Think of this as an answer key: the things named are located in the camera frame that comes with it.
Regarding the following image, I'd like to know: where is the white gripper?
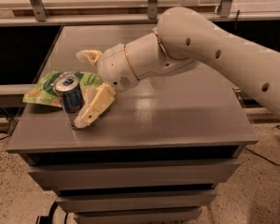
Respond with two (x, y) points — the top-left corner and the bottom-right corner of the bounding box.
(74, 44), (139, 129)

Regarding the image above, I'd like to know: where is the blue silver redbull can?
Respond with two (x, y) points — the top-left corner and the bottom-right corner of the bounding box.
(53, 73), (84, 129)

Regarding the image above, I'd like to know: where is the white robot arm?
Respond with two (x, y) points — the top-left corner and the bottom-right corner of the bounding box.
(77, 7), (280, 125)

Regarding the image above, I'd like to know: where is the green snack bag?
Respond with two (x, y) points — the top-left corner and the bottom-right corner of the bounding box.
(22, 71), (103, 107)

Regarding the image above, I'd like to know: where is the grey drawer cabinet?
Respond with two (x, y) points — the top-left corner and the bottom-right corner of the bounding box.
(5, 22), (259, 224)

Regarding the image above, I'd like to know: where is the metal railing frame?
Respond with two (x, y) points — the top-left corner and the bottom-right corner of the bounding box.
(0, 0), (280, 27)

